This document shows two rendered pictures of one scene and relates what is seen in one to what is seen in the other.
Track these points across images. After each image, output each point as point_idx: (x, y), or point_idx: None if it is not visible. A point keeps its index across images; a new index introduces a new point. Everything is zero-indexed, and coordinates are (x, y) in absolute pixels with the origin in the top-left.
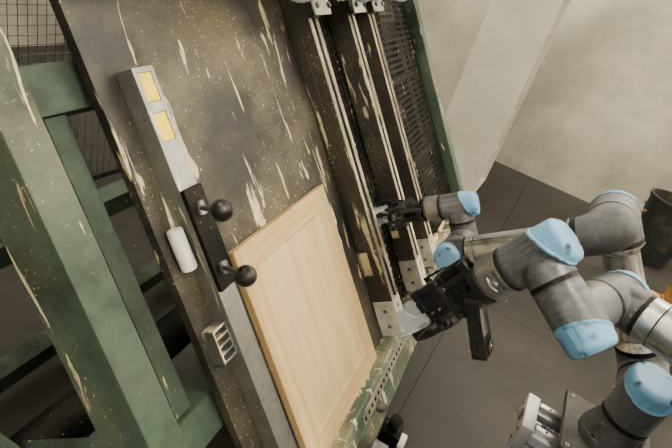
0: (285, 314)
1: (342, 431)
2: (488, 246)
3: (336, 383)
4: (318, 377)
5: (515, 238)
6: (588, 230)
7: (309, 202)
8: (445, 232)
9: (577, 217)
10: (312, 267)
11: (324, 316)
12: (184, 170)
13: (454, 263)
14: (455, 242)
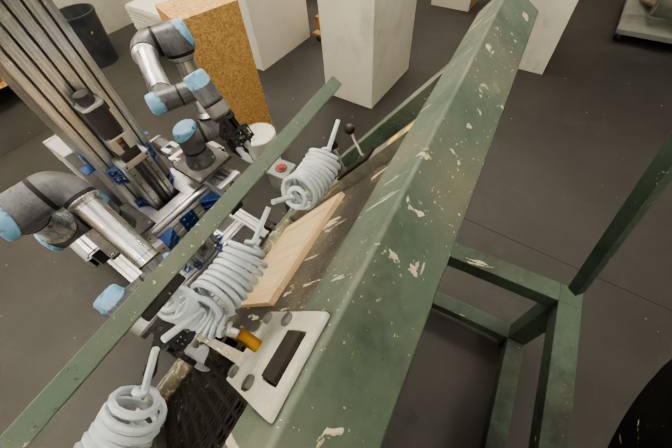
0: (305, 225)
1: (269, 247)
2: (142, 237)
3: (270, 256)
4: (283, 242)
5: (211, 89)
6: (82, 180)
7: (285, 273)
8: None
9: (74, 193)
10: (284, 259)
11: (276, 259)
12: (376, 151)
13: (231, 124)
14: (159, 261)
